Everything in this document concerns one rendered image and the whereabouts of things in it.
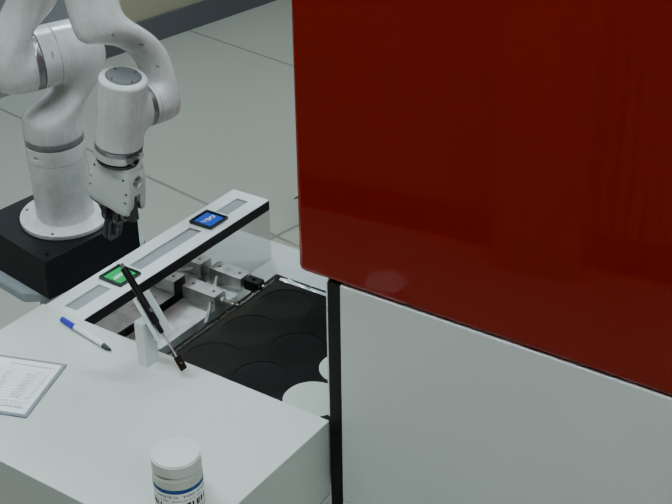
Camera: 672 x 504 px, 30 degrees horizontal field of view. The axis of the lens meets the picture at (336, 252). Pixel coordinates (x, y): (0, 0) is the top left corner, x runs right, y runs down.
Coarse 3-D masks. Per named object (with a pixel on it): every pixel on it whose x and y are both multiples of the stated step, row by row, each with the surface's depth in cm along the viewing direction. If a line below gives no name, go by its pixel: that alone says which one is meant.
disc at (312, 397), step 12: (300, 384) 213; (312, 384) 213; (324, 384) 213; (288, 396) 211; (300, 396) 210; (312, 396) 210; (324, 396) 210; (300, 408) 208; (312, 408) 208; (324, 408) 208
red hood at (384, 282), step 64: (320, 0) 160; (384, 0) 154; (448, 0) 149; (512, 0) 144; (576, 0) 140; (640, 0) 135; (320, 64) 164; (384, 64) 159; (448, 64) 153; (512, 64) 148; (576, 64) 143; (640, 64) 139; (320, 128) 169; (384, 128) 163; (448, 128) 157; (512, 128) 152; (576, 128) 147; (640, 128) 142; (320, 192) 174; (384, 192) 168; (448, 192) 161; (512, 192) 156; (576, 192) 150; (640, 192) 145; (320, 256) 179; (384, 256) 172; (448, 256) 166; (512, 256) 160; (576, 256) 154; (640, 256) 149; (512, 320) 164; (576, 320) 158; (640, 320) 153; (640, 384) 157
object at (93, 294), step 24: (240, 192) 263; (192, 216) 254; (240, 216) 254; (168, 240) 245; (192, 240) 245; (144, 264) 238; (168, 264) 237; (72, 288) 230; (96, 288) 231; (120, 288) 230; (72, 312) 223
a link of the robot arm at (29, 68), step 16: (16, 0) 230; (32, 0) 229; (48, 0) 230; (0, 16) 235; (16, 16) 231; (32, 16) 230; (0, 32) 234; (16, 32) 232; (32, 32) 233; (0, 48) 234; (16, 48) 233; (32, 48) 237; (0, 64) 235; (16, 64) 235; (32, 64) 237; (0, 80) 237; (16, 80) 237; (32, 80) 238
